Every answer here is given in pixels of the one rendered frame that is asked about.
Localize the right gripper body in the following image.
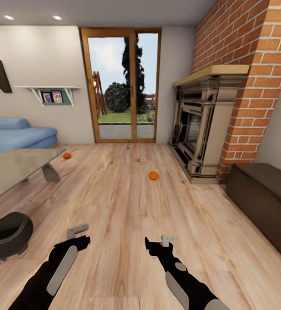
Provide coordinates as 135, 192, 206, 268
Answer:
149, 242, 173, 261

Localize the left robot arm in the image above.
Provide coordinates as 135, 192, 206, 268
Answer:
8, 223, 90, 310

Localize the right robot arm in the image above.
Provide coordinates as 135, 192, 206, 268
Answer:
145, 235, 231, 310

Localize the cauldron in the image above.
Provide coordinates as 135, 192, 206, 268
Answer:
0, 212, 34, 261

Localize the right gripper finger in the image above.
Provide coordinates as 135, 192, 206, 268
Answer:
145, 237, 155, 250

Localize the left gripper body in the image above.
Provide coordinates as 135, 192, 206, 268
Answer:
71, 235, 87, 251

